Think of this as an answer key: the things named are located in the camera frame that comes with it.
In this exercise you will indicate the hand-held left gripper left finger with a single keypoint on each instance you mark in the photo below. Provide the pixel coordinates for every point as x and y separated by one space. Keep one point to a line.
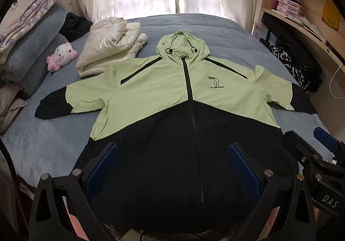
103 165

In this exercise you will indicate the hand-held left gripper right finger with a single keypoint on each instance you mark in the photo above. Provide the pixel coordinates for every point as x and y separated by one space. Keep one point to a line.
242 168

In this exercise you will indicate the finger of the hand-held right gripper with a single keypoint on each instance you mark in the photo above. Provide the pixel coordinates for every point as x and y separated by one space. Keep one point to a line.
295 140
326 138

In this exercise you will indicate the green and black hooded jacket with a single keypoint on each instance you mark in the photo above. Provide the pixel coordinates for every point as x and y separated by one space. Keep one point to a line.
151 90

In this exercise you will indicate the black and white patterned cloth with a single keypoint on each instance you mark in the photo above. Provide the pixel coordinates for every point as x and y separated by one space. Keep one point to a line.
283 55

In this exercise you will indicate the black bag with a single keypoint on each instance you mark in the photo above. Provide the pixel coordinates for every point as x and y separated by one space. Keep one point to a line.
296 46

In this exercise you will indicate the beige cloth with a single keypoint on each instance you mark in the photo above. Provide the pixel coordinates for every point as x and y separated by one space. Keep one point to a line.
10 106

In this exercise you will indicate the papers on shelf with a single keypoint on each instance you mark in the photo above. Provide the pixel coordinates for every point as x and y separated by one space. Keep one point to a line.
307 26

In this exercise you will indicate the blue-grey pillow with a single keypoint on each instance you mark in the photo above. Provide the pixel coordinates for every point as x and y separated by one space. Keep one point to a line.
40 33
40 71

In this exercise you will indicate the white cardboard box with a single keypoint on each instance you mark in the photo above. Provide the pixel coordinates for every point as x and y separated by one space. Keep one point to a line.
258 30

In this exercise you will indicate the white and pink plush toy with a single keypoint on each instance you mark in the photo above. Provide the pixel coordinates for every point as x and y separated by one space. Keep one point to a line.
62 55

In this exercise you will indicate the cream puffer jacket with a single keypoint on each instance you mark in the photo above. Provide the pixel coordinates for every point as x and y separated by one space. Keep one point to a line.
107 44

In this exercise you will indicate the blue bed sheet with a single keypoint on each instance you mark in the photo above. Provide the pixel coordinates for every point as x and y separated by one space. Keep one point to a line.
229 36

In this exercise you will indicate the yellow hanging cloth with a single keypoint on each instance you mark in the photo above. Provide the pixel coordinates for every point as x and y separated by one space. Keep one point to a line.
331 14

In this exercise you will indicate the stack of small pink boxes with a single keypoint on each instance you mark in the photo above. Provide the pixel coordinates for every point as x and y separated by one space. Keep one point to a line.
292 7

